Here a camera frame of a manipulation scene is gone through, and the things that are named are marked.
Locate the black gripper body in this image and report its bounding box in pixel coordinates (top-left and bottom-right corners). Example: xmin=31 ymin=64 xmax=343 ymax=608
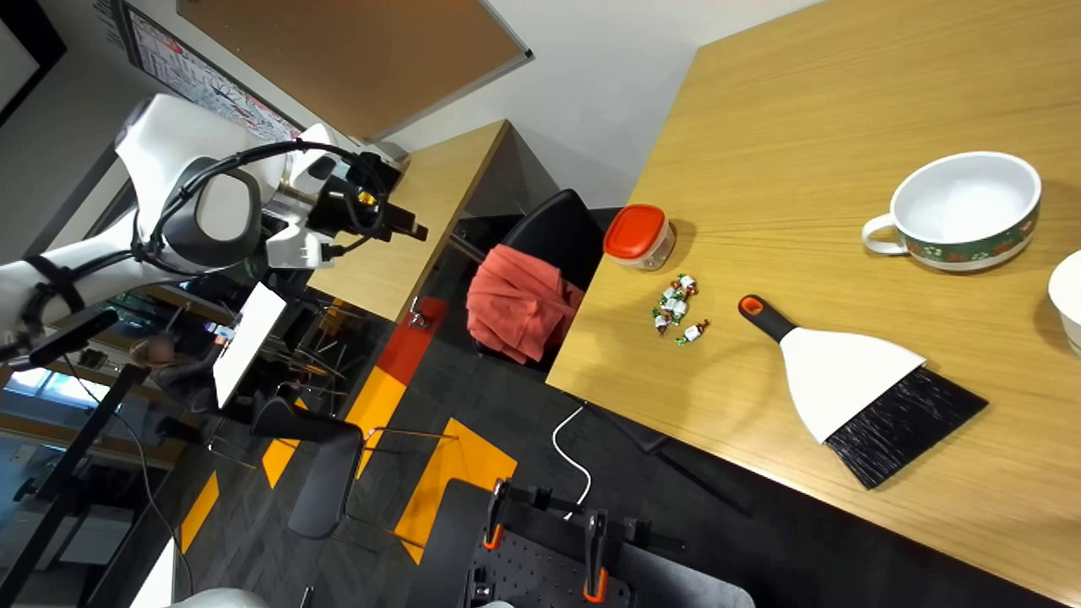
xmin=304 ymin=168 xmax=397 ymax=247

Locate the red lunch box lid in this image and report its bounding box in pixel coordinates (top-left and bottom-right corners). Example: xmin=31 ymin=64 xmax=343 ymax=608
xmin=602 ymin=204 xmax=669 ymax=261

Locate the white mug with green band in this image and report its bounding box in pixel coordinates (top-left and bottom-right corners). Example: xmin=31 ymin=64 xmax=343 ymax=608
xmin=858 ymin=150 xmax=1044 ymax=277

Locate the wooden side desk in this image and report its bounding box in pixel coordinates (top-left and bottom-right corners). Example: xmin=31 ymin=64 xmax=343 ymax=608
xmin=304 ymin=120 xmax=562 ymax=328

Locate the coral red cloth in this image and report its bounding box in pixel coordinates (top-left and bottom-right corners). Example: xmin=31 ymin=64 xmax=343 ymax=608
xmin=464 ymin=243 xmax=586 ymax=370

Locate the black office chair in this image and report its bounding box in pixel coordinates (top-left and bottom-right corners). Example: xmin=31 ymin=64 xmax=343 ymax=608
xmin=454 ymin=185 xmax=618 ymax=374

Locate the brown cork board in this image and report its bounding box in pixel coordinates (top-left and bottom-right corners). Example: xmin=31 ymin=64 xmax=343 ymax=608
xmin=175 ymin=0 xmax=535 ymax=146

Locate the white flat panel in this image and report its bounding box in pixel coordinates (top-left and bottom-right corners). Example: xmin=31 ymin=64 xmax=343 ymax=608
xmin=209 ymin=279 xmax=289 ymax=413

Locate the printed whiteboard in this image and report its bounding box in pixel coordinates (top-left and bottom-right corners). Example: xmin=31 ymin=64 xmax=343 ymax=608
xmin=115 ymin=0 xmax=313 ymax=146

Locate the orange black clamp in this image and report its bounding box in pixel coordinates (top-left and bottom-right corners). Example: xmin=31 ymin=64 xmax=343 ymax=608
xmin=481 ymin=481 xmax=567 ymax=559
xmin=575 ymin=508 xmax=654 ymax=608

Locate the black pegboard cart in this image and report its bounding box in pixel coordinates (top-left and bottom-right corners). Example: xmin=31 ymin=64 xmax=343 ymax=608
xmin=464 ymin=481 xmax=759 ymax=608

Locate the black tripod stand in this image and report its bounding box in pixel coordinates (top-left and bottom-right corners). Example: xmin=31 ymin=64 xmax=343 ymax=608
xmin=0 ymin=309 xmax=156 ymax=608

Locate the white brush with black bristles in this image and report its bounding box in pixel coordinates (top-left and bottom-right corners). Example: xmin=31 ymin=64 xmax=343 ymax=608
xmin=735 ymin=292 xmax=990 ymax=493

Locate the white cup with red logo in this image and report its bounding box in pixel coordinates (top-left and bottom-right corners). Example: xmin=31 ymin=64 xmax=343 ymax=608
xmin=1044 ymin=247 xmax=1081 ymax=357

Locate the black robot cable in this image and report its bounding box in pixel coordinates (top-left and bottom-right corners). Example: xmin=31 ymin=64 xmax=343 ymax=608
xmin=130 ymin=134 xmax=380 ymax=268

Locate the white cable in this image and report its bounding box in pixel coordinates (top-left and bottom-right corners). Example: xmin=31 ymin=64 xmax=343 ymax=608
xmin=548 ymin=398 xmax=597 ymax=517

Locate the black wall frame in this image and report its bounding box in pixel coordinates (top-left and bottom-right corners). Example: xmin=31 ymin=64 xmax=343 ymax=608
xmin=0 ymin=0 xmax=71 ymax=127

